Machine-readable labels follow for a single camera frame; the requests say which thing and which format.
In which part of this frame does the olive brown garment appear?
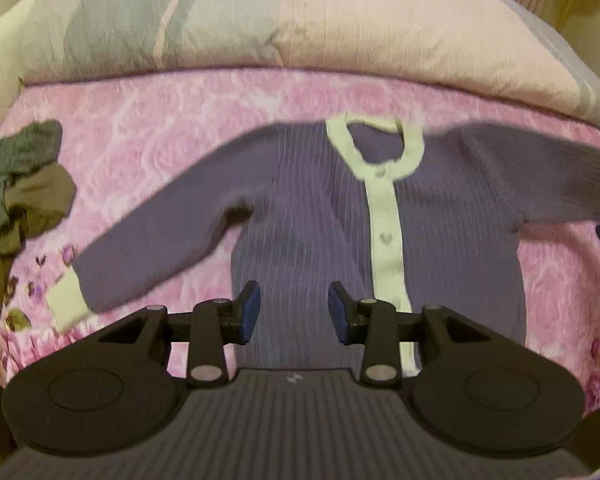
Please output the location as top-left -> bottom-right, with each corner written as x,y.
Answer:
0,165 -> 77,352

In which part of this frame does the pink rose floral blanket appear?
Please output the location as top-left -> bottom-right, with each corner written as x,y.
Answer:
0,67 -> 600,418

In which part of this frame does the pink and grey duvet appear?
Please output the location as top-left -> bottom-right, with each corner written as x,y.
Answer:
0,0 -> 600,134

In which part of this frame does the grey knit garment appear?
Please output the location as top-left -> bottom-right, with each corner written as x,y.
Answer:
0,120 -> 64,261

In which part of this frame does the purple knit cardigan cream trim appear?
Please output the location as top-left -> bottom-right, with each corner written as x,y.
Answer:
46,115 -> 600,377

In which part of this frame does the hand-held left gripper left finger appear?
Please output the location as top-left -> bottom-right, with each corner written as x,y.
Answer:
97,281 -> 262,387

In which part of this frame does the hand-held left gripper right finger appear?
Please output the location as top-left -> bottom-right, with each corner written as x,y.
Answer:
328,281 -> 487,387

